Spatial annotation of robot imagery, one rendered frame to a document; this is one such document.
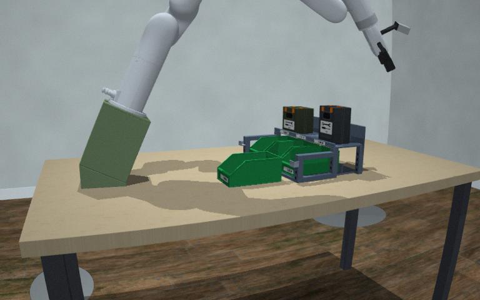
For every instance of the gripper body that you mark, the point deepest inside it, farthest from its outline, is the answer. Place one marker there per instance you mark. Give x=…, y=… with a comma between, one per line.
x=373, y=36

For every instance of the olive green tool case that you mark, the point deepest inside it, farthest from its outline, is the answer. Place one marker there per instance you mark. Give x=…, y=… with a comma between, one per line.
x=298, y=119

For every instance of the black tool case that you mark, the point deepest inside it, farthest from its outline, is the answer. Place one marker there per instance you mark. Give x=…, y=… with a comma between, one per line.
x=334, y=124

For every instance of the green bin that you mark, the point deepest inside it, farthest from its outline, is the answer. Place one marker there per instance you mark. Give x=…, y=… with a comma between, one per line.
x=282, y=148
x=313, y=166
x=264, y=143
x=249, y=168

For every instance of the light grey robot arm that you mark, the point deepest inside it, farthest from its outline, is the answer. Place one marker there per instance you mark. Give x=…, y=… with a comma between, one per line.
x=162, y=29

